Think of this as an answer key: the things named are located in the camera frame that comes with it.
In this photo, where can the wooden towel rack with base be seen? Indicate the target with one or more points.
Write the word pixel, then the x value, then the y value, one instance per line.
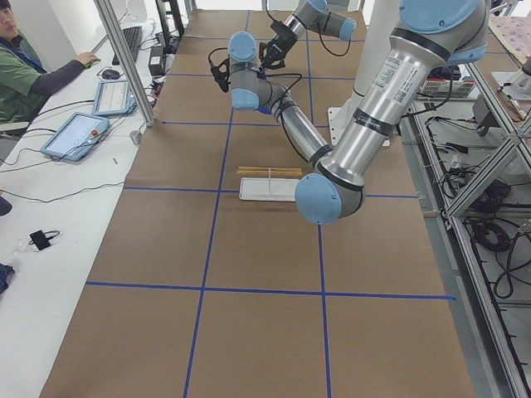
pixel 268 183

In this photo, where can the person's hand on mouse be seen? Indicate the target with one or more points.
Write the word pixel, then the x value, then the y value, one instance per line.
pixel 87 59

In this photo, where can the black power adapter box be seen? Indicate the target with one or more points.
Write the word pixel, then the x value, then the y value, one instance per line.
pixel 157 60

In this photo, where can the black keyboard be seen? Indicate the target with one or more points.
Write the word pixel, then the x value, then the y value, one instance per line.
pixel 133 38

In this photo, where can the upper teach pendant tablet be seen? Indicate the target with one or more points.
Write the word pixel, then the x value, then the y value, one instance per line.
pixel 113 98

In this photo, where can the teach pendant tablet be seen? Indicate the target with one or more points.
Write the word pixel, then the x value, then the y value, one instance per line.
pixel 113 98
pixel 76 137

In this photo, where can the black computer mouse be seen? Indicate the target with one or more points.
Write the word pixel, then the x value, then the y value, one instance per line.
pixel 109 74

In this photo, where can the lower teach pendant tablet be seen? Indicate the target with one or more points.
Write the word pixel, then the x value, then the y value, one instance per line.
pixel 76 137

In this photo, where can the seated person in green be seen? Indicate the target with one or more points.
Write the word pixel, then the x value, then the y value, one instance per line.
pixel 25 85

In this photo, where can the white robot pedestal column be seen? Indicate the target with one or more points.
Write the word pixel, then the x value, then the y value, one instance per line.
pixel 376 48

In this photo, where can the aluminium frame post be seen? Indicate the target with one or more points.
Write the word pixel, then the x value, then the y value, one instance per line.
pixel 118 42

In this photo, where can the small black device with strap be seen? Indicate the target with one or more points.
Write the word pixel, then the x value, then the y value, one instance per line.
pixel 42 239

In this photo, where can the aluminium frame rail right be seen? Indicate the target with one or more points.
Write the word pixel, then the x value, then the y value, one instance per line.
pixel 474 155

